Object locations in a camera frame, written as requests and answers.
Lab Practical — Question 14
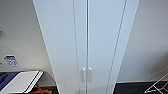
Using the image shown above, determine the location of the white wardrobe door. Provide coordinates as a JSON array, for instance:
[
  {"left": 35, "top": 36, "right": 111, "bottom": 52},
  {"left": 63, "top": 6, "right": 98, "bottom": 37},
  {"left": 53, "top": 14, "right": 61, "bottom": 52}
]
[
  {"left": 32, "top": 0, "right": 88, "bottom": 94},
  {"left": 87, "top": 0, "right": 141, "bottom": 94}
]

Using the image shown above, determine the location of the white door handle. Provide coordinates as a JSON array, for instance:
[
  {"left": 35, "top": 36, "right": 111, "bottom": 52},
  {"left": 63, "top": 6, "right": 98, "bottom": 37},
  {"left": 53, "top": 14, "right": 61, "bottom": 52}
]
[
  {"left": 81, "top": 67, "right": 87, "bottom": 84},
  {"left": 87, "top": 67, "right": 93, "bottom": 84}
]

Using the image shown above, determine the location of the white wardrobe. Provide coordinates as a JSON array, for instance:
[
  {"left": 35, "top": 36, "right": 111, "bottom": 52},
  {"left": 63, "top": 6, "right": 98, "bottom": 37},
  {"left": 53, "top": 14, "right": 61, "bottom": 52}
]
[{"left": 32, "top": 0, "right": 141, "bottom": 94}]

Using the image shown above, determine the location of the blue white wall sticker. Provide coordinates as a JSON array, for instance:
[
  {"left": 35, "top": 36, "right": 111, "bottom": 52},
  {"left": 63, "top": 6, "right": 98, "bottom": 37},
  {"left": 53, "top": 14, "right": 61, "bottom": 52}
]
[{"left": 4, "top": 54, "right": 20, "bottom": 68}]

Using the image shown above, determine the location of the white wire stand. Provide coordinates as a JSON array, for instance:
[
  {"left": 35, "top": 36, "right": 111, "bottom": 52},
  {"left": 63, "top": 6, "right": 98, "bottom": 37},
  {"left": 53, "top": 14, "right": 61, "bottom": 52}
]
[{"left": 143, "top": 74, "right": 168, "bottom": 94}]

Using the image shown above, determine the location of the white wall sign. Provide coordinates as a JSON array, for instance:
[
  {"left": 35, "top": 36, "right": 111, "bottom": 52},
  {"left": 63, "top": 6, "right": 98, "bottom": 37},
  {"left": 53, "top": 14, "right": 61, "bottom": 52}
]
[{"left": 0, "top": 60, "right": 5, "bottom": 70}]

